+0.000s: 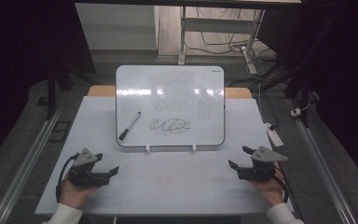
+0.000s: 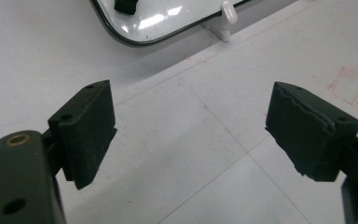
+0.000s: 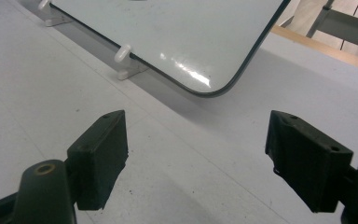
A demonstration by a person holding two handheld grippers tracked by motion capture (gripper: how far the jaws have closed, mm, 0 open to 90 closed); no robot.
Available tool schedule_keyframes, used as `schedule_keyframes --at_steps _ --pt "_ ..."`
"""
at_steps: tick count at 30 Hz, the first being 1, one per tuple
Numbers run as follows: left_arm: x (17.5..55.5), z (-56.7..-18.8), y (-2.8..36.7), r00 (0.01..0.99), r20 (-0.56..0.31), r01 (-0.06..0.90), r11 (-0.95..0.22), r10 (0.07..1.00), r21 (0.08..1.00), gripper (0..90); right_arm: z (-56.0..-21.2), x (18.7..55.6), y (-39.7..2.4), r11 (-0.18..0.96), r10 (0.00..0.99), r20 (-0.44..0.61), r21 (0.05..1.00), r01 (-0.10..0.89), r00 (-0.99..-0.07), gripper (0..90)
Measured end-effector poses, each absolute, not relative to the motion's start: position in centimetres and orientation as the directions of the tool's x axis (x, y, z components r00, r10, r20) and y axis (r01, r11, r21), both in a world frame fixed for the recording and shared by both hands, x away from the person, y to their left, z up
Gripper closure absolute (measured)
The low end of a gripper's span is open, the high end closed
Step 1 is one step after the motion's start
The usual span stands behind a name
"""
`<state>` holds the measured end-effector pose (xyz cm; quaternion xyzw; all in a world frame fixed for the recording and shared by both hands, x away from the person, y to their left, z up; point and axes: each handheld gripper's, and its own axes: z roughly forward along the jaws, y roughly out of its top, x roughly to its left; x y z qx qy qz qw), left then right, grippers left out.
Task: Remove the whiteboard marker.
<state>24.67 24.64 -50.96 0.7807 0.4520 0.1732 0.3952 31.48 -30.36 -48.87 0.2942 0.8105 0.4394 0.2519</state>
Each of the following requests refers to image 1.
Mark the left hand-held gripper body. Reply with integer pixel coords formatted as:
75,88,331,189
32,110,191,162
68,147,112,188

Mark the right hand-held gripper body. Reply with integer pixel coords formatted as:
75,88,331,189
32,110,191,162
238,146,289,182

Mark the white marker with black cap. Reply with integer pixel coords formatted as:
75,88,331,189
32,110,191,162
118,111,142,141

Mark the white dry-erase whiteboard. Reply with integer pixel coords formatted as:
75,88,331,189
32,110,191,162
115,64,226,148

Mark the person's right hand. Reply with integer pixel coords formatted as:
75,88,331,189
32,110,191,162
247,161,286,208

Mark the person's left hand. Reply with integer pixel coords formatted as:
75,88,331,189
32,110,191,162
57,172,98,210

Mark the white power strip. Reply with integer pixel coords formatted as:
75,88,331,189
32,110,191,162
263,122,284,148

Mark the white cabinet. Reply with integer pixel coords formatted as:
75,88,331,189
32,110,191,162
75,3,160,51

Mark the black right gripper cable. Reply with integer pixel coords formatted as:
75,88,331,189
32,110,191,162
272,163,291,203

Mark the aluminium floor rail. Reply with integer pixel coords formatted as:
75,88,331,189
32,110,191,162
286,98,358,224
0,101,67,224

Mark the tangle of black floor cables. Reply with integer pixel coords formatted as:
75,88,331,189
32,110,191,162
185,7,278,64

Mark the white metal desk frame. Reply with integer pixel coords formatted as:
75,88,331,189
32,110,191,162
178,6,266,76

